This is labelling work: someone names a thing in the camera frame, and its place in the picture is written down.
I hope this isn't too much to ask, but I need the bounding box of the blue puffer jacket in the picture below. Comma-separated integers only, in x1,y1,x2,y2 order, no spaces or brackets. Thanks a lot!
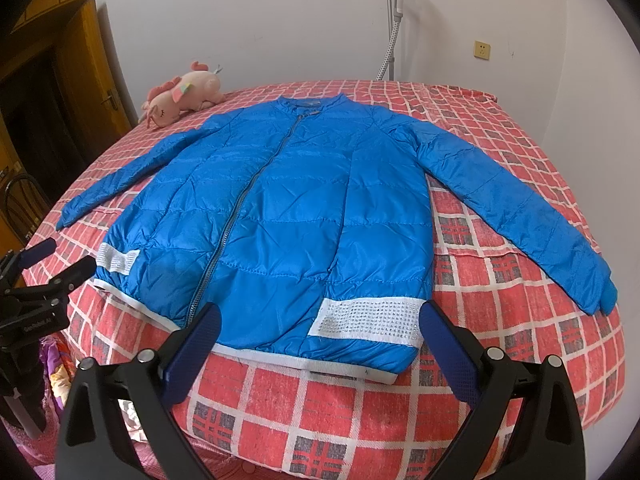
58,95,617,384

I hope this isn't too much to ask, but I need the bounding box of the black chair by door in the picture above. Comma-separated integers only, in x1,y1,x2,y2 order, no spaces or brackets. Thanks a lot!
1,174,52,245

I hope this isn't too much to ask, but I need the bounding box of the red plaid bed sheet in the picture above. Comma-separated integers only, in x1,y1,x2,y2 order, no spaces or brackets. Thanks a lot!
25,81,625,479

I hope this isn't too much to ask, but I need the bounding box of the pink plush unicorn toy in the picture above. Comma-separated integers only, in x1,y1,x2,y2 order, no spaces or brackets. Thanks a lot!
139,61,224,129

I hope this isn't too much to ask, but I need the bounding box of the yellow wall socket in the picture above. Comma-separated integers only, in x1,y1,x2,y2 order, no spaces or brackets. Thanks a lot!
473,40,491,61

